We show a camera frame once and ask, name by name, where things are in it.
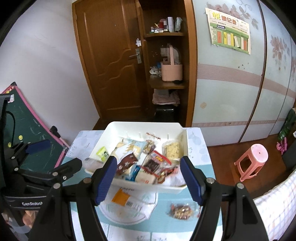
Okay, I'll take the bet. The blue white snack packet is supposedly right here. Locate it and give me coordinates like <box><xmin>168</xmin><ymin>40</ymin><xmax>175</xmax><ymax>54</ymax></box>
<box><xmin>125</xmin><ymin>165</ymin><xmax>141</xmax><ymax>182</ymax></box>

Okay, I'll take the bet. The person's left hand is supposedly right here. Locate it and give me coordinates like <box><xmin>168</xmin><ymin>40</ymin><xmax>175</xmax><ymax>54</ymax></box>
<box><xmin>23</xmin><ymin>210</ymin><xmax>38</xmax><ymax>228</ymax></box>

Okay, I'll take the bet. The dark brown small sachet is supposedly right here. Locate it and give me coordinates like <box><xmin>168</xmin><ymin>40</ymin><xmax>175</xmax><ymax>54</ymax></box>
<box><xmin>116</xmin><ymin>153</ymin><xmax>138</xmax><ymax>176</ymax></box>

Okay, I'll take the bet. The clear packet nut snack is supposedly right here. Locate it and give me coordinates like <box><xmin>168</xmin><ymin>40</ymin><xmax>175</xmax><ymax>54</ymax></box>
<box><xmin>169</xmin><ymin>203</ymin><xmax>201</xmax><ymax>220</ymax></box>

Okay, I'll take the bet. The yellow cracker packet right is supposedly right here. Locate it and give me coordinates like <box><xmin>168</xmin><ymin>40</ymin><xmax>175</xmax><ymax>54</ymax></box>
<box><xmin>162</xmin><ymin>141</ymin><xmax>181</xmax><ymax>161</ymax></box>

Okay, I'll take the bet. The orange white snack packet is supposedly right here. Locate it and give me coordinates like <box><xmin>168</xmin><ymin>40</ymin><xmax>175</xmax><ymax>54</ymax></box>
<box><xmin>99</xmin><ymin>186</ymin><xmax>158</xmax><ymax>225</ymax></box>

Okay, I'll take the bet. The red white snack packet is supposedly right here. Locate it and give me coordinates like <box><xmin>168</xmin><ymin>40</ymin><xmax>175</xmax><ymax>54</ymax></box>
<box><xmin>141</xmin><ymin>151</ymin><xmax>171</xmax><ymax>177</ymax></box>

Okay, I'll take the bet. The white plastic tray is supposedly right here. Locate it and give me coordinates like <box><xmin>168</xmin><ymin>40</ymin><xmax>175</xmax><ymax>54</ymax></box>
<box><xmin>89</xmin><ymin>121</ymin><xmax>188</xmax><ymax>194</ymax></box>

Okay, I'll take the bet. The pink plastic stool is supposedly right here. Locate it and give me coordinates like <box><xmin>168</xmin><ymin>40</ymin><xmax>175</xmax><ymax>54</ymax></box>
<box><xmin>234</xmin><ymin>144</ymin><xmax>268</xmax><ymax>182</ymax></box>

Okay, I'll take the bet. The checked white bedding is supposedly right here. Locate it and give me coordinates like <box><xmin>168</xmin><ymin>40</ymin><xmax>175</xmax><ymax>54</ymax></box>
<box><xmin>254</xmin><ymin>172</ymin><xmax>296</xmax><ymax>240</ymax></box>

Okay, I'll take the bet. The pink basket on shelf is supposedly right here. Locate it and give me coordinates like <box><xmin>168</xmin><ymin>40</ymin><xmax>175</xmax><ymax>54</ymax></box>
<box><xmin>161</xmin><ymin>44</ymin><xmax>183</xmax><ymax>82</ymax></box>

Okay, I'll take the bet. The brown wooden door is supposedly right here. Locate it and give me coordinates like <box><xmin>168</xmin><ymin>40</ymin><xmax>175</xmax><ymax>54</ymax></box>
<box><xmin>73</xmin><ymin>1</ymin><xmax>149</xmax><ymax>121</ymax></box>

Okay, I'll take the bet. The green chalkboard pink frame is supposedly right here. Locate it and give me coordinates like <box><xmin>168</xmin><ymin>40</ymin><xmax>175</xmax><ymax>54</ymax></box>
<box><xmin>3</xmin><ymin>82</ymin><xmax>69</xmax><ymax>173</ymax></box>

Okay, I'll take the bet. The colourful wall poster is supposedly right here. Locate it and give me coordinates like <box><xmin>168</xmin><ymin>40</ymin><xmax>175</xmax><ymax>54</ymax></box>
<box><xmin>205</xmin><ymin>8</ymin><xmax>251</xmax><ymax>55</ymax></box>

